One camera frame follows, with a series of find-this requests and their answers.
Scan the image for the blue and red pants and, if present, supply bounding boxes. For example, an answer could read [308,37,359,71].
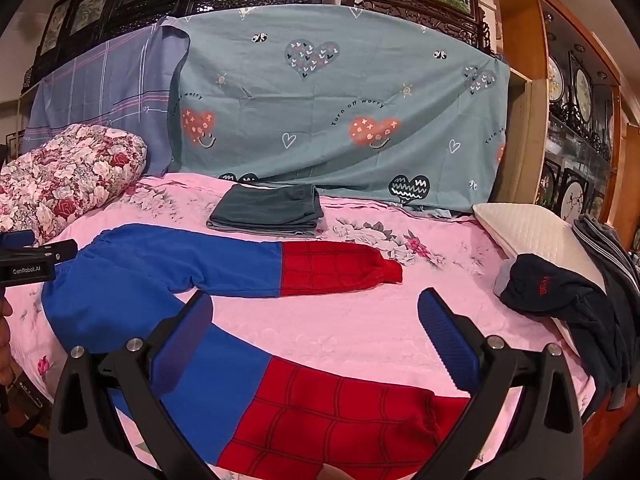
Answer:
[41,223,471,480]

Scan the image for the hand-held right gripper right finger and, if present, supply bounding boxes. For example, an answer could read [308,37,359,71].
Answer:
[417,287,584,480]

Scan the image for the pink floral bed sheet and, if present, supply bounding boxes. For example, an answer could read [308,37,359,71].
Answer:
[2,172,601,480]

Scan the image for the dark wristwatch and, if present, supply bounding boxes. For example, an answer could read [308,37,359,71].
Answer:
[7,374,47,433]

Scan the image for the white pillow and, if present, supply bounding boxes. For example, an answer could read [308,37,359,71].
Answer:
[472,202,608,361]

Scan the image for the round decorative plate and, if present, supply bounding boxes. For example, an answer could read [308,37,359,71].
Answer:
[560,180,587,222]
[574,66,593,111]
[547,55,566,103]

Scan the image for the purple plaid sheet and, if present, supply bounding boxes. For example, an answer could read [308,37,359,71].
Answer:
[22,22,191,178]

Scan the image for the red floral quilt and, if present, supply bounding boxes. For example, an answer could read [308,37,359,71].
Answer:
[0,123,149,247]

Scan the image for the dark navy garment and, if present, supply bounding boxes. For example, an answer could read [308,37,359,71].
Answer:
[492,253,633,406]

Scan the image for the folded dark green garment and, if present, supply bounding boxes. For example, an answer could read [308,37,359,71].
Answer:
[206,183,326,238]

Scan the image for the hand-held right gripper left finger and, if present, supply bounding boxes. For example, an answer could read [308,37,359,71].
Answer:
[48,290,215,480]

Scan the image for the grey striped garment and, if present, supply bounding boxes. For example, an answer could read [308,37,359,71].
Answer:
[571,214,640,396]

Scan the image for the teal heart printed sheet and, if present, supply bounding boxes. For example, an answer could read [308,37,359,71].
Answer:
[167,4,511,218]

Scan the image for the wooden display cabinet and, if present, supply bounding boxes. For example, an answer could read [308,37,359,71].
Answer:
[492,0,640,256]

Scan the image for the person's left hand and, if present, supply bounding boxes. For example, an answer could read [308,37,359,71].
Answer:
[0,297,16,388]

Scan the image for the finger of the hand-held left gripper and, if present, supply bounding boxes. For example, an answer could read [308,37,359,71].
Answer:
[35,239,79,267]

